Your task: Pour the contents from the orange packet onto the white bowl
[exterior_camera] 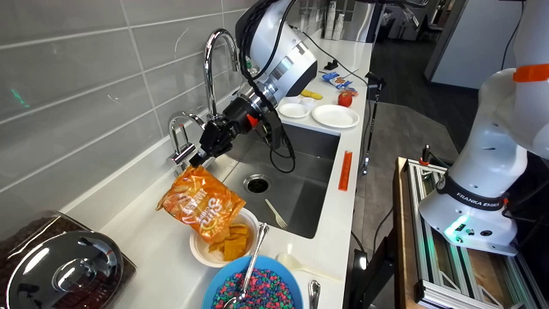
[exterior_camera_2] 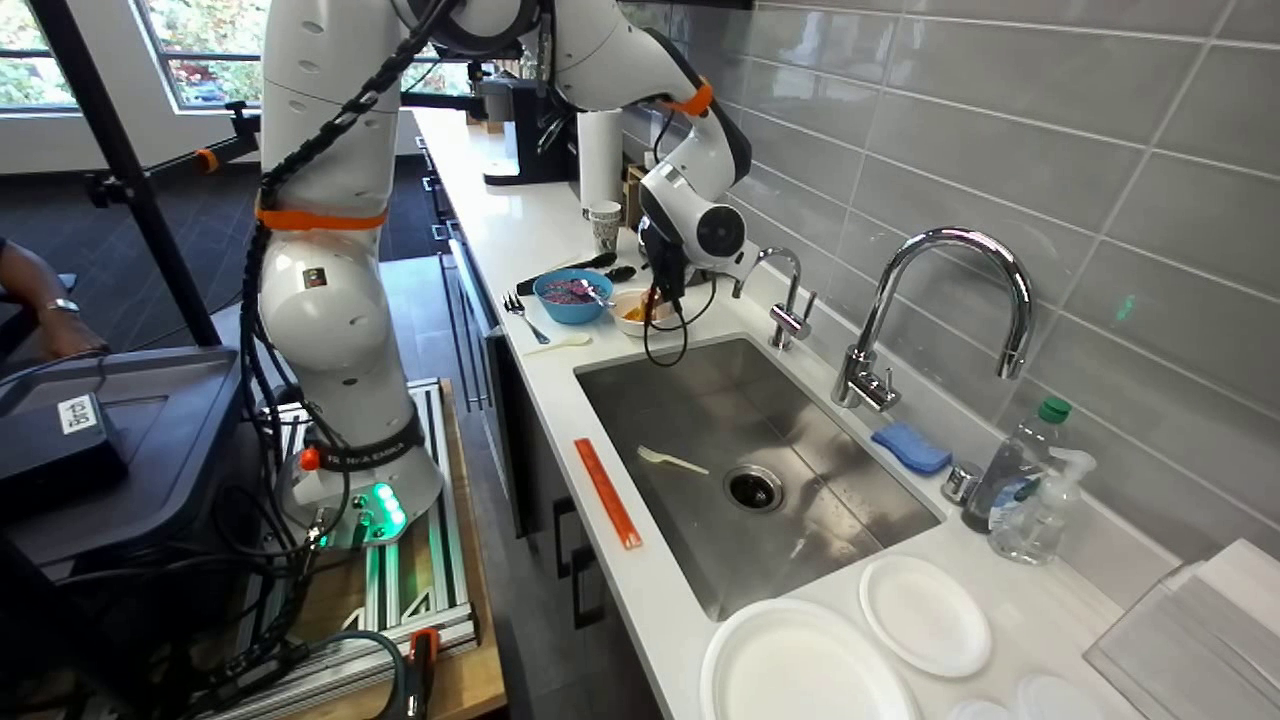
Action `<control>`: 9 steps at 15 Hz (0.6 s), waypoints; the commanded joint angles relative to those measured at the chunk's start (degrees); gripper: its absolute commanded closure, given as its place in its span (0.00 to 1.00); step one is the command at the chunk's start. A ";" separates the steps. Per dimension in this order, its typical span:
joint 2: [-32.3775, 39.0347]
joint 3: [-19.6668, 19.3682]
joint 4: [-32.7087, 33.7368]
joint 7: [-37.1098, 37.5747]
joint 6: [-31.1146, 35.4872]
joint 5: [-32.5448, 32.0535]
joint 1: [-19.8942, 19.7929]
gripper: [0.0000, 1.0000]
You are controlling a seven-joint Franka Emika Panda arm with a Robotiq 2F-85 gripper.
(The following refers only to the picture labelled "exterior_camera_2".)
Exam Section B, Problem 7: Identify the small chrome tap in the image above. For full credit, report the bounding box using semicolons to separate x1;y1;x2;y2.
732;246;819;352

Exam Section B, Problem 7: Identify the black coffee machine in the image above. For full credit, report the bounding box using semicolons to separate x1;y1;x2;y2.
478;76;581;188

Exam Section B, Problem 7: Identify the blue bowl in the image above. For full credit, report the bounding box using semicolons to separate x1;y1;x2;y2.
532;267;615;326

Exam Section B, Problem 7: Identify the patterned paper cup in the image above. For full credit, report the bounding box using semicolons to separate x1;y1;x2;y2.
587;200;624;254

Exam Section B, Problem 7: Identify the clear napkin holder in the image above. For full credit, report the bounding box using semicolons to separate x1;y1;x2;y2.
1084;538;1280;720

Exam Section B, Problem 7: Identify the window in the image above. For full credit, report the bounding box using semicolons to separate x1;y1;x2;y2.
0;0;481;113

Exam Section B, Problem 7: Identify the person's forearm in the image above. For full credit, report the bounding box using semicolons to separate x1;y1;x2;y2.
0;238;109;363

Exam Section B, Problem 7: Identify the black storage bin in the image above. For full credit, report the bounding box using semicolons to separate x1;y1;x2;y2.
0;345;263;641

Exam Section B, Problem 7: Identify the large chrome tap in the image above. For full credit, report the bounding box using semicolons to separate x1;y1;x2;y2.
831;227;1037;414

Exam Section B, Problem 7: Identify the steel sink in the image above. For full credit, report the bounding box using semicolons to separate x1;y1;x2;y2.
573;335;947;623

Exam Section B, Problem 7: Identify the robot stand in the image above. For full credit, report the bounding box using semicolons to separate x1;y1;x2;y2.
196;377;511;720

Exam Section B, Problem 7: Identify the white paper towel roll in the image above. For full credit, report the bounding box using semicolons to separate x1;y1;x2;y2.
577;109;625;217

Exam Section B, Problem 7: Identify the blue sponge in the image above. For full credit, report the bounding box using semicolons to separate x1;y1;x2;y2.
870;420;954;476

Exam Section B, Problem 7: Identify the chrome sink button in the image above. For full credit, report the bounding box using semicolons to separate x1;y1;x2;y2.
941;461;984;506

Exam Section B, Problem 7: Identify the wooden box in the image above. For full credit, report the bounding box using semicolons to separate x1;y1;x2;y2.
622;163;653;233

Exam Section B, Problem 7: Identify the medium white paper plate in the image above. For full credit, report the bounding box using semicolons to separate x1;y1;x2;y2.
857;554;994;680

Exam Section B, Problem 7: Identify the white bowl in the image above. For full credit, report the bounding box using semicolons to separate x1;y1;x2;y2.
609;288;678;338

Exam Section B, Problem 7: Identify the white plastic spoon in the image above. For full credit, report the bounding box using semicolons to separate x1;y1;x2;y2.
521;333;594;359

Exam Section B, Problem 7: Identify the large white paper plate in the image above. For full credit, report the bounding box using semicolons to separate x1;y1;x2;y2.
699;597;922;720

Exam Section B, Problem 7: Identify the orange ruler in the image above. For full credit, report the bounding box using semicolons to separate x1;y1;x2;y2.
573;437;644;551

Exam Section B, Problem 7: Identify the white plastic fork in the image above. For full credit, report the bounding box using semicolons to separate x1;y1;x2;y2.
636;444;711;477

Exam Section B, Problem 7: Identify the black plastic fork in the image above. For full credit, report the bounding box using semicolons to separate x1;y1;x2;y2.
502;291;552;347

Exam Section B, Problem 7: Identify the black knife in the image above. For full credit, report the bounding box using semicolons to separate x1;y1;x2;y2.
515;252;619;297

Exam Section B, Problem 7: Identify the black box with white label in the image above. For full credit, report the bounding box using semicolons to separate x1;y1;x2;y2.
0;390;131;521

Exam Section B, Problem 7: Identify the clear pump bottle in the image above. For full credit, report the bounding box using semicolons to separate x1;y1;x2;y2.
987;446;1099;567

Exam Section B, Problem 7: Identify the clear bottle with green cap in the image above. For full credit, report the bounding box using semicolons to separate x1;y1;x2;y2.
961;396;1074;535

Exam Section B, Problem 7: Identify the black and orange clamp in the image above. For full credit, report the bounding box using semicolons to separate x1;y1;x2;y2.
403;626;442;720

